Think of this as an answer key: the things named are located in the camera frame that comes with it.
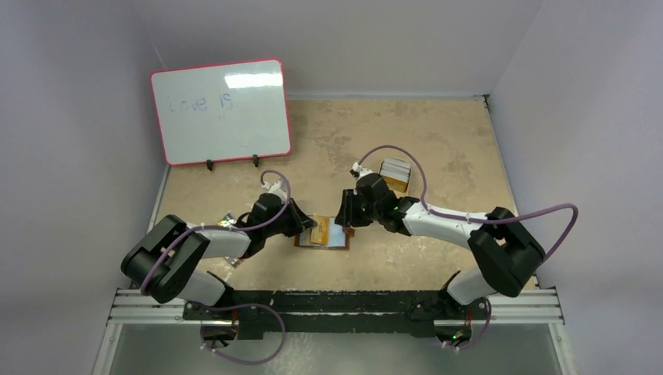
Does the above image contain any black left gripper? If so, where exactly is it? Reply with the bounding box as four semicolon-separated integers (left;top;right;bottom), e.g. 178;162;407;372
263;198;315;238

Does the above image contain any yellow credit card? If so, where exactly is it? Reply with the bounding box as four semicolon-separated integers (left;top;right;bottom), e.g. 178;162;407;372
310;215;331;245

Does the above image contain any brown leather card holder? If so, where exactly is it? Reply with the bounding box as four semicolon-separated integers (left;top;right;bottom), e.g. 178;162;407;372
294;215;355;250

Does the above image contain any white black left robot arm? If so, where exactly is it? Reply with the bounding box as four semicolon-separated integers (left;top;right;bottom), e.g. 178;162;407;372
120;193;317;320

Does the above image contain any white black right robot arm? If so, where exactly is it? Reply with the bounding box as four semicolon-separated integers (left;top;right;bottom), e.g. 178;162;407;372
335;173;546;318

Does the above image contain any beige oval card tray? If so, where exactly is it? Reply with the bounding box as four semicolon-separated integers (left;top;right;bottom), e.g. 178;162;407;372
382;172;411;195

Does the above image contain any pack of coloured markers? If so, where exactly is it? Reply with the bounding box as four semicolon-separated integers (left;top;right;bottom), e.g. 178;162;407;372
217;212;243;269

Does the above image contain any pink framed whiteboard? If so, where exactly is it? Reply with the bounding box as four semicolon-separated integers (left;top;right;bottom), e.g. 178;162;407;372
150;59;292;166

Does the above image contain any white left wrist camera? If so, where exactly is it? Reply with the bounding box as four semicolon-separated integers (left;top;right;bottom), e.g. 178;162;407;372
263;180;289;201

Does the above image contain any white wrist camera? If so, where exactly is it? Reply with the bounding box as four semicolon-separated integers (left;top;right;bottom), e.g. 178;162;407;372
263;180;289;201
349;162;374;180

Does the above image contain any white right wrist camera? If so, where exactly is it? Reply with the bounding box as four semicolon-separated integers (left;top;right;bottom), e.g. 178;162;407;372
349;162;374;180

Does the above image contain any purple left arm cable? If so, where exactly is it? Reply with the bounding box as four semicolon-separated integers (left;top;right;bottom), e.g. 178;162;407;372
138;170;289;366

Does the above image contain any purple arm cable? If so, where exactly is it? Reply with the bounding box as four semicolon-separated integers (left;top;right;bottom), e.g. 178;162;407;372
138;170;289;366
352;145;580;353

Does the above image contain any aluminium rail frame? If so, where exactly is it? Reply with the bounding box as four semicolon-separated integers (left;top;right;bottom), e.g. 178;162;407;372
109;290;564;343

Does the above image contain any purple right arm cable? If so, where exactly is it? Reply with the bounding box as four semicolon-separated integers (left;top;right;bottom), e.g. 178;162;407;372
352;145;580;353

